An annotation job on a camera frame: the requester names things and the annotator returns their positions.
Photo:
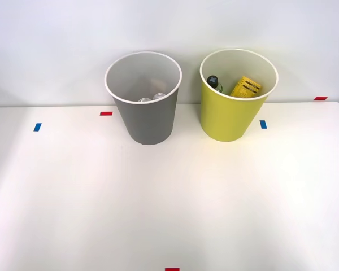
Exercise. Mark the grey plastic waste bin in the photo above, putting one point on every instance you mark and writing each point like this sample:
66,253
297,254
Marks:
149,121

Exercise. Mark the silver drink can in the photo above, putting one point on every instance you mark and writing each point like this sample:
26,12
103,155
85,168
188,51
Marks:
158,96

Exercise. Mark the yellow-green plastic waste bin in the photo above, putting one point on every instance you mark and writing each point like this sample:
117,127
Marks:
228,118

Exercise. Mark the clear bottle with black cap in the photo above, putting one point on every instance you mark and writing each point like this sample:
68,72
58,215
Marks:
214,82

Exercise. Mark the bottle with yellow label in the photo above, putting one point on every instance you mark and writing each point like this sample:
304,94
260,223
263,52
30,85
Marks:
246,88

